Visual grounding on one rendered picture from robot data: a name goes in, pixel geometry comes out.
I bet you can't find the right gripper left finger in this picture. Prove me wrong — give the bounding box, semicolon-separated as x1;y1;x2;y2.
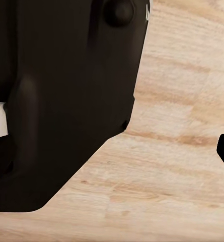
0;134;17;180

